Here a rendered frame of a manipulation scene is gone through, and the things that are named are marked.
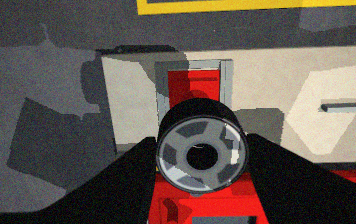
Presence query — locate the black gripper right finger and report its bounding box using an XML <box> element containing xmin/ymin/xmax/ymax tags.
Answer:
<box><xmin>246</xmin><ymin>133</ymin><xmax>356</xmax><ymax>224</ymax></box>

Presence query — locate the yellow rectangular floor marking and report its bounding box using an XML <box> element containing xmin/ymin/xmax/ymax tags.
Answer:
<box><xmin>137</xmin><ymin>0</ymin><xmax>356</xmax><ymax>14</ymax></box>

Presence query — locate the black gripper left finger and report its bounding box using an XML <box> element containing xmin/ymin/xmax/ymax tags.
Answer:
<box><xmin>0</xmin><ymin>136</ymin><xmax>156</xmax><ymax>224</ymax></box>

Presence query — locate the black tyre with grey rim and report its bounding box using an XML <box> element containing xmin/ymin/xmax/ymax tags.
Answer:
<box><xmin>155</xmin><ymin>98</ymin><xmax>250</xmax><ymax>194</ymax></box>

